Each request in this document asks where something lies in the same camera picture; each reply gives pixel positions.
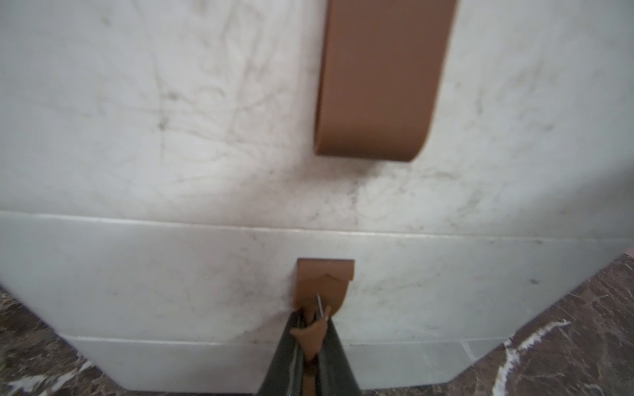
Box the white drawer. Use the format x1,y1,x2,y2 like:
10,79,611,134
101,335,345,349
1,213,633,345

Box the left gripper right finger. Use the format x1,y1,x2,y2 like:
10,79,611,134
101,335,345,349
316,318,362,396

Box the white three-drawer cabinet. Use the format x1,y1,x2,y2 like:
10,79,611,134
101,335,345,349
0,0,634,239

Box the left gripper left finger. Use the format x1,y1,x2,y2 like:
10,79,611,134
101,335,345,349
257,312,304,396

